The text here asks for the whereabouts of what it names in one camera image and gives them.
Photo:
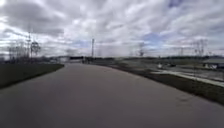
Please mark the power pylon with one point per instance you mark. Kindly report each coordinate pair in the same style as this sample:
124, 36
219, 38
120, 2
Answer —
200, 48
28, 46

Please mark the bare tree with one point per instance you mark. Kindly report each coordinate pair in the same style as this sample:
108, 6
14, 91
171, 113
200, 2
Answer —
35, 48

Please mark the grey paved path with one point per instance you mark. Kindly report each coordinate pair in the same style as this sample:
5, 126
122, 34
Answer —
100, 100

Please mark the pale grey road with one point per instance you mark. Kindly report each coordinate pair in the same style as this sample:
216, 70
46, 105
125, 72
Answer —
186, 76

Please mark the dark grass field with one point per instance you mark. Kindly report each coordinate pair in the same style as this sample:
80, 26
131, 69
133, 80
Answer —
23, 71

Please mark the low white building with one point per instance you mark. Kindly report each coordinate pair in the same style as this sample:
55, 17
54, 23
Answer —
213, 62

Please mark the tall pole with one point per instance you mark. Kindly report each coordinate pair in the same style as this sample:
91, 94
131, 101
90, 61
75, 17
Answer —
92, 48

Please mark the grass strip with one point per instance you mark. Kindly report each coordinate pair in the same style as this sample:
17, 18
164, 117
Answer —
186, 84

